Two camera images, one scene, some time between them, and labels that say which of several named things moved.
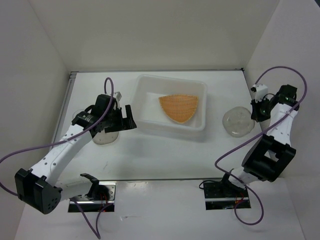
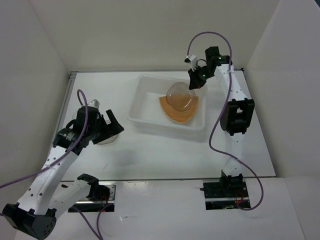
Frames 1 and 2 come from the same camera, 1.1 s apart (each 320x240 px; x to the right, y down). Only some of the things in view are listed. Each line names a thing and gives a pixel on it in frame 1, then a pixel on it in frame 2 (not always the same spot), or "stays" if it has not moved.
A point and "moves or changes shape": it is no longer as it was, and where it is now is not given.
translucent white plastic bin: [148, 114] stays
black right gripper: [255, 115] → [195, 83]
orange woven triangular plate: [180, 107] stays
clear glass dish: [237, 121] moves or changes shape
